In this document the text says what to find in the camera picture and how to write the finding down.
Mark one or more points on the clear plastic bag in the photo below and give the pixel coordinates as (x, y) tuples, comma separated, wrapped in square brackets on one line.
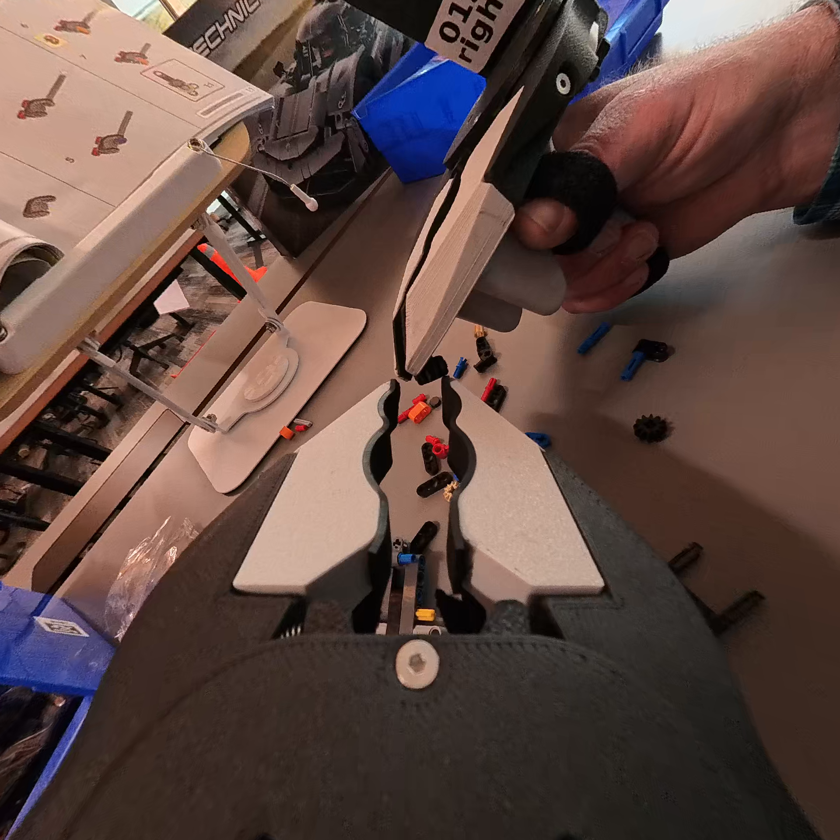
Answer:
[(148, 564)]

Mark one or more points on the open instruction booklet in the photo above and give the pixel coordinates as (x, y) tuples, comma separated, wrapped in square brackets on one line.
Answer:
[(98, 131)]

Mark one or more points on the person's right hand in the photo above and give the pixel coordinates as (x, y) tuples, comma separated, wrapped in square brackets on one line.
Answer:
[(689, 144)]

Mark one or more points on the blue bin with square tag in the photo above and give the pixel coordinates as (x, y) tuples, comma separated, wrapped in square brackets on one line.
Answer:
[(39, 663)]

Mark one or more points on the multicoloured lego vehicle chassis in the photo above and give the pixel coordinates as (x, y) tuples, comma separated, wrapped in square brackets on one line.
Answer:
[(407, 590)]

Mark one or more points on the white book stand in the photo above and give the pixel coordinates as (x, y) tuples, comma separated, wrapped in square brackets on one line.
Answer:
[(315, 328)]

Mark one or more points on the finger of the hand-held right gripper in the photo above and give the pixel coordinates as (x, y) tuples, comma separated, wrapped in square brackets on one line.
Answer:
[(417, 269), (453, 282)]

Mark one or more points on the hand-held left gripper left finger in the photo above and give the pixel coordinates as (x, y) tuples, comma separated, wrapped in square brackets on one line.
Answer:
[(315, 518)]

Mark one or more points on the blue plastic bin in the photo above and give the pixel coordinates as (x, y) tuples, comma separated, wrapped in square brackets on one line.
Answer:
[(420, 111)]

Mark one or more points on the orange object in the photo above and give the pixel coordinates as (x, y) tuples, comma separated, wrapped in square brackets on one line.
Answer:
[(229, 266)]

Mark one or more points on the red lego axle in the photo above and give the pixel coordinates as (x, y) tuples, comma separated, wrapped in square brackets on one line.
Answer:
[(489, 390)]

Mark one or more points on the orange lego block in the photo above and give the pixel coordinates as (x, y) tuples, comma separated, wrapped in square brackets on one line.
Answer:
[(418, 413)]

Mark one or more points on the black U-shaped lego bracket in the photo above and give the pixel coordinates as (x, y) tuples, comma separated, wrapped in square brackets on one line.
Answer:
[(738, 607)]

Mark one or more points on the black metal chair frames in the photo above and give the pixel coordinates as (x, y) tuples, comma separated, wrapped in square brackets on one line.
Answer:
[(65, 453)]

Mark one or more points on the dark lego box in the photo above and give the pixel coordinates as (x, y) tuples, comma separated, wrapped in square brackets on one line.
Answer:
[(308, 98)]

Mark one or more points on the black lego connector with blue pin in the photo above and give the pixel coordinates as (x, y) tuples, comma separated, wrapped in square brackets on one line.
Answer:
[(646, 354)]

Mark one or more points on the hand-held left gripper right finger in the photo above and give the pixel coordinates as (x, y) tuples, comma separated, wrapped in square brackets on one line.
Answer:
[(525, 518)]

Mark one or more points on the black lego gear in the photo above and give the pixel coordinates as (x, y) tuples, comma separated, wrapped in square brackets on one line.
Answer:
[(651, 428)]

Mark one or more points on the tan lego gear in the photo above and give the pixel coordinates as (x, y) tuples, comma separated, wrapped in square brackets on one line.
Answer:
[(451, 490)]

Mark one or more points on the blue thin lego liftarm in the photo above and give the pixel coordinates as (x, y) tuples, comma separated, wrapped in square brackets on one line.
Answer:
[(538, 438)]

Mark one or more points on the blue lego pin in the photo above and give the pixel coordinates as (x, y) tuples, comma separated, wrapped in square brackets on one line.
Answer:
[(461, 367), (594, 338)]

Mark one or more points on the black thin lego liftarm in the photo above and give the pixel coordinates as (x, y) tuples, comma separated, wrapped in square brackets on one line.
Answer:
[(499, 398), (423, 535), (430, 459), (434, 484)]

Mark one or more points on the red lego connector with stem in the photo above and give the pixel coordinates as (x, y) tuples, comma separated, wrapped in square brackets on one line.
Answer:
[(438, 446)]

